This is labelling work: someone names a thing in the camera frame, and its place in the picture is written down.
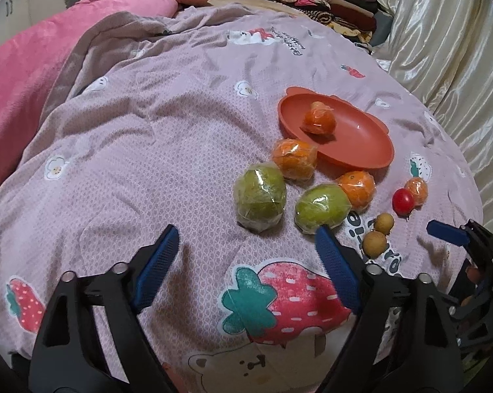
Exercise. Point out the pile of folded clothes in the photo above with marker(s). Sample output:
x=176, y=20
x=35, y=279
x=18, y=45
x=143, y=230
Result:
x=336, y=4

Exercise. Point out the brown longan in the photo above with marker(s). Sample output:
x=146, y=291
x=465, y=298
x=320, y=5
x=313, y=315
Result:
x=374, y=245
x=384, y=223

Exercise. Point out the red cherry tomato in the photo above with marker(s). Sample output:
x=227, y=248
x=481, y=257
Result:
x=402, y=201

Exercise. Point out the pink plush quilt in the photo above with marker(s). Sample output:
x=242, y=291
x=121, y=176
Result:
x=33, y=61

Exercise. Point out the cream satin curtain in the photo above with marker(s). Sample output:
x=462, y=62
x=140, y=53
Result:
x=443, y=41

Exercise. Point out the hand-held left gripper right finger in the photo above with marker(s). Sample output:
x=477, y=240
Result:
x=338, y=266

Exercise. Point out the strawberry printed pink blanket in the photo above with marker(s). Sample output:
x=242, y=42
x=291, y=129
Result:
x=168, y=131

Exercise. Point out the orange bear-shaped plate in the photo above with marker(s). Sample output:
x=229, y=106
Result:
x=352, y=131

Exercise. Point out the small plastic-wrapped orange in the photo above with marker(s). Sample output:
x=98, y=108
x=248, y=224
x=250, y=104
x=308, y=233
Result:
x=418, y=188

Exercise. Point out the plastic-wrapped green fruit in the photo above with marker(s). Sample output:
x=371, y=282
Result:
x=322, y=206
x=260, y=198

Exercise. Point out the tan bed sheet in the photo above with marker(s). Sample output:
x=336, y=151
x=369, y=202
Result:
x=246, y=5

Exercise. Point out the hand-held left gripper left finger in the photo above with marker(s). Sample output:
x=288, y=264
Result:
x=158, y=264

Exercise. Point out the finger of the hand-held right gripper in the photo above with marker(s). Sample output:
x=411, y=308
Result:
x=447, y=232

